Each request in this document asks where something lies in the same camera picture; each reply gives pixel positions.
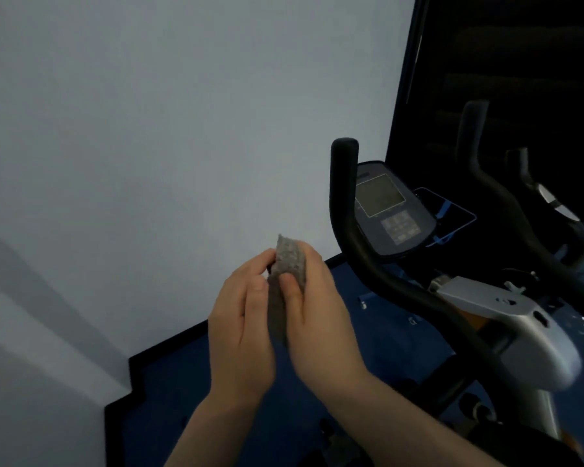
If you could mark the person's right hand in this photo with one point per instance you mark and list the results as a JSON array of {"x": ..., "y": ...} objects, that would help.
[{"x": 323, "y": 330}]

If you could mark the person's left hand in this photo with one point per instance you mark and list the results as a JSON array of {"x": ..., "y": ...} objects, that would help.
[{"x": 236, "y": 335}]

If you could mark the person's right thumb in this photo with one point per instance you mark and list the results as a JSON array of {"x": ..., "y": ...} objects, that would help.
[{"x": 291, "y": 299}]

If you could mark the person's left thumb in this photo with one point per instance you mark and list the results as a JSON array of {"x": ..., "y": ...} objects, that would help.
[{"x": 257, "y": 296}]

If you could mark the grey cleaning cloth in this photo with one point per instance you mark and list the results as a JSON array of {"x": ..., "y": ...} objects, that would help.
[{"x": 286, "y": 257}]

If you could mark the person's left forearm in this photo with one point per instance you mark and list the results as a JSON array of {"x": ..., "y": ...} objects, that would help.
[{"x": 209, "y": 435}]

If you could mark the person's right forearm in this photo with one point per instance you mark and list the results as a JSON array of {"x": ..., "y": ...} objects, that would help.
[{"x": 404, "y": 427}]

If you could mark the exercise bike console display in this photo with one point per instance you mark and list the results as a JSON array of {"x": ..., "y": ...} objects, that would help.
[{"x": 387, "y": 209}]

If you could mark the black baseboard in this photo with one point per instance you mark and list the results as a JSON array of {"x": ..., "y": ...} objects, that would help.
[{"x": 141, "y": 369}]

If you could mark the grey exercise bike frame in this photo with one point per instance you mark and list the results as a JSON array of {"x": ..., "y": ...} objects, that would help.
[{"x": 525, "y": 330}]

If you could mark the dark wall mirror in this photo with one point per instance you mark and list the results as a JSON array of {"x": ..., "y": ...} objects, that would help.
[{"x": 525, "y": 53}]

